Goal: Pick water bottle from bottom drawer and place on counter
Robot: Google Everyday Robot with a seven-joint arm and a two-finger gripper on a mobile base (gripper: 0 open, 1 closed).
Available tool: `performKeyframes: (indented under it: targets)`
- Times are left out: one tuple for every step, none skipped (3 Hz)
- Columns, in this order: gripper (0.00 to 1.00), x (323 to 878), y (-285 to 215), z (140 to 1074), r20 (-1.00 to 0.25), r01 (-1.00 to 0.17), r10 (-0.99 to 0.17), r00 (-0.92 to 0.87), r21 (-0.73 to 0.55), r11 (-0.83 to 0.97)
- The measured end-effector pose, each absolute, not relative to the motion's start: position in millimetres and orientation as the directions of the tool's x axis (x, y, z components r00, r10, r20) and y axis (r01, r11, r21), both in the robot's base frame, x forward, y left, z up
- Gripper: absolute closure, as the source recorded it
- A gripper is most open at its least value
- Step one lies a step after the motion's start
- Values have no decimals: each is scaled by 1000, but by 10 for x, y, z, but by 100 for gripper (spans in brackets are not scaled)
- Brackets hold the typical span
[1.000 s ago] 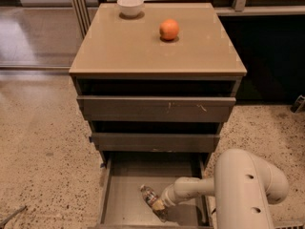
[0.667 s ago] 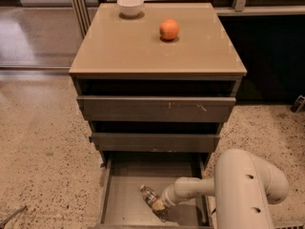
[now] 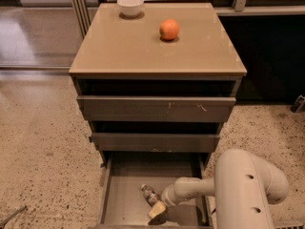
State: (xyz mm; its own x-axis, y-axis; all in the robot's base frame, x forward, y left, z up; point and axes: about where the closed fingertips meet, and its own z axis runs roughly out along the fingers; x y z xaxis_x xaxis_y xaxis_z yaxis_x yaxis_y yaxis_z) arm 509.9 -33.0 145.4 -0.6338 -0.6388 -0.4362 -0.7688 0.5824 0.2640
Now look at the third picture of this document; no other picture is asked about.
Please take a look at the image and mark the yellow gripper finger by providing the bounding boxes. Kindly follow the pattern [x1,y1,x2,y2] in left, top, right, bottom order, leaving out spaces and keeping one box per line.
[148,201,167,219]

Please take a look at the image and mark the clear plastic water bottle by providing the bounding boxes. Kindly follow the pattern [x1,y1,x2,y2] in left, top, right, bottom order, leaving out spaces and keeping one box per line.
[141,184,160,206]

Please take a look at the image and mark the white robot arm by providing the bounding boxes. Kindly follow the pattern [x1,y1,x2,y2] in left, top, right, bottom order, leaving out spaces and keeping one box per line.
[149,149,289,229]

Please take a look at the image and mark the open bottom grey drawer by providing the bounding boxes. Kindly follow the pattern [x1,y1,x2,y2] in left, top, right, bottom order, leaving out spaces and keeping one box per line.
[97,153,214,229]

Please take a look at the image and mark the middle grey drawer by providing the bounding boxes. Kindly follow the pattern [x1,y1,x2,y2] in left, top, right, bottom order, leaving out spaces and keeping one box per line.
[90,133,220,153]

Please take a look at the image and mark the top grey drawer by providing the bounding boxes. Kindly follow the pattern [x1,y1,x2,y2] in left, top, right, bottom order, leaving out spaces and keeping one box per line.
[77,95,235,122]

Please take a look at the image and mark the grey drawer cabinet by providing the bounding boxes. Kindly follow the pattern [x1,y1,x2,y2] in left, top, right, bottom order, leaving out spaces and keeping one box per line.
[70,3,247,166]

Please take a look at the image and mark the grey floor vent box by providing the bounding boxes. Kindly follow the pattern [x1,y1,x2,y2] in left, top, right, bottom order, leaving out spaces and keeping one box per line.
[274,220,305,229]

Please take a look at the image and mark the grey metal rod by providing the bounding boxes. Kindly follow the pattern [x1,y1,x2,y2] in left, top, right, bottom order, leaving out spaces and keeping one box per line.
[0,206,27,229]

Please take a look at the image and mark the orange fruit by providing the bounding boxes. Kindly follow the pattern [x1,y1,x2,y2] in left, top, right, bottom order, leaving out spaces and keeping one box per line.
[159,19,179,41]

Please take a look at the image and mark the white ceramic bowl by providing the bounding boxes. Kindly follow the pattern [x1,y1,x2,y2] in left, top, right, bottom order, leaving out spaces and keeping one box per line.
[117,0,144,17]

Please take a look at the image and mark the dark object at wall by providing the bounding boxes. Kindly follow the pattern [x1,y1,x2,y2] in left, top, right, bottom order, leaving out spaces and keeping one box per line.
[290,95,305,113]

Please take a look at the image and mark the metal window frame rail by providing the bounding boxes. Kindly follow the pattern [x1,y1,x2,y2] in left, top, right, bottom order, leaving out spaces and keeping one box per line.
[71,0,91,38]

